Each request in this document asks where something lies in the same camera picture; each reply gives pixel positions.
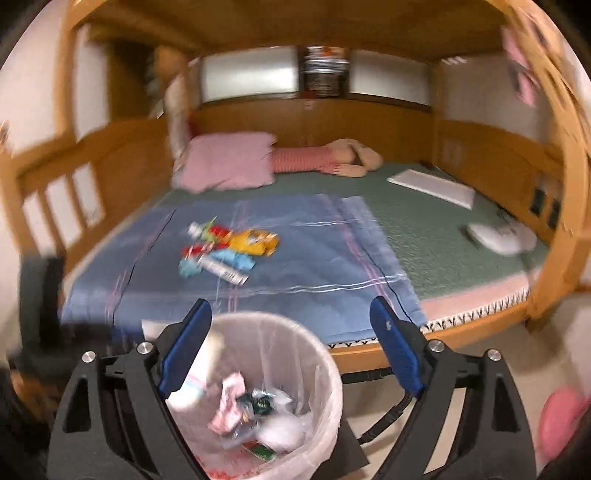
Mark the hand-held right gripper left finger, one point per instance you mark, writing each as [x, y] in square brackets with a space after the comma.
[184, 341]

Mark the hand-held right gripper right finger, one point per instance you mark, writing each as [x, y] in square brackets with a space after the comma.
[397, 346]

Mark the white plastic bottle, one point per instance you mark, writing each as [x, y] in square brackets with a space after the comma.
[198, 383]

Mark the white tube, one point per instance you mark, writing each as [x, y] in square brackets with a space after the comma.
[224, 270]

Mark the red packet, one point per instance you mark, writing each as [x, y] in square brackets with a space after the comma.
[198, 251]

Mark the white plastic wastebasket with liner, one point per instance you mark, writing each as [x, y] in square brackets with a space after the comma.
[295, 350]

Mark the green paper scrap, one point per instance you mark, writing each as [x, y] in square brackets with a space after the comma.
[212, 228]

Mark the yellow snack packet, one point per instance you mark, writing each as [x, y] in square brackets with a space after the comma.
[254, 241]

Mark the pink white wrapper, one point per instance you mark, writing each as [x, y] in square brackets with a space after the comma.
[226, 406]

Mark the green packet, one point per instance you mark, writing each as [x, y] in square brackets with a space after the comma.
[257, 402]

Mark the green bed mat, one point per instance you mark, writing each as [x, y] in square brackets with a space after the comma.
[415, 230]

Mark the blue plaid blanket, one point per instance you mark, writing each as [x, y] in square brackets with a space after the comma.
[300, 258]

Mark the white handheld mite vacuum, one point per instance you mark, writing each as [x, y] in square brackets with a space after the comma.
[501, 237]

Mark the white flat board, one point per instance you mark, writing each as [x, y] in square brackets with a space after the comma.
[434, 187]

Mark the pink plastic object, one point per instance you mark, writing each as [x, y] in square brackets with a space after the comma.
[561, 422]

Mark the pink pillow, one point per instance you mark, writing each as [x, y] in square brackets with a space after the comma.
[226, 161]

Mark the striped plush doll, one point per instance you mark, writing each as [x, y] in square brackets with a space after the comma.
[304, 159]

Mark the white hanging cloth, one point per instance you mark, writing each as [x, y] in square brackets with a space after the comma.
[178, 115]

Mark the frosted glass window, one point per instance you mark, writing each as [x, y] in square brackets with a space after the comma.
[388, 76]
[249, 74]

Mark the stack of folded bags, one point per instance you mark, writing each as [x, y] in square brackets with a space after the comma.
[323, 71]

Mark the pink hanging cloth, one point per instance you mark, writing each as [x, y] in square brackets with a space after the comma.
[521, 69]

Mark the wooden bunk bed frame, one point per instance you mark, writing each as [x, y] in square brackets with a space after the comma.
[134, 152]

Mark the wooden wall cabinet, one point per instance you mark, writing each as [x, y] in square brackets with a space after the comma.
[369, 134]

